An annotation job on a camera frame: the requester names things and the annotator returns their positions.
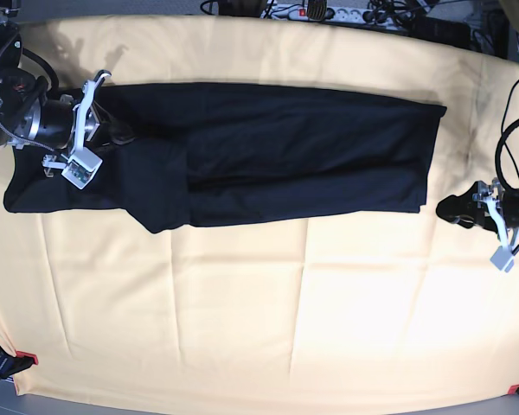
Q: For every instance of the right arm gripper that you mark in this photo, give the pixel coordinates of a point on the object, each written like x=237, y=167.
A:
x=63, y=125

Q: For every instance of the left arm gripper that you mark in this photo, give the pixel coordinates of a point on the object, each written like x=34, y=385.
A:
x=503, y=208

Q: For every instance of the dark navy T-shirt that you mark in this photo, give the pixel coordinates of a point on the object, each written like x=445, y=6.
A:
x=221, y=154

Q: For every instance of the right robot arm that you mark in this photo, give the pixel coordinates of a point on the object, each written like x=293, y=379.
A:
x=24, y=78

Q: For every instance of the yellow table cloth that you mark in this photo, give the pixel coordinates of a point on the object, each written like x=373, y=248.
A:
x=353, y=314

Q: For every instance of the red black clamp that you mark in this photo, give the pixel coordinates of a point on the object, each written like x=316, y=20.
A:
x=16, y=363

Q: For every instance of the white power strip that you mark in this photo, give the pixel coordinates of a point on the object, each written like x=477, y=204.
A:
x=379, y=14

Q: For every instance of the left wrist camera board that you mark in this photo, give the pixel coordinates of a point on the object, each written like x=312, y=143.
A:
x=503, y=258

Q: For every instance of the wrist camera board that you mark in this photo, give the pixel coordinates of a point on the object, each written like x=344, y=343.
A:
x=503, y=258
x=81, y=167

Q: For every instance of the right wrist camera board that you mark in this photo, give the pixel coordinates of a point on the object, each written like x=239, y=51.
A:
x=81, y=167

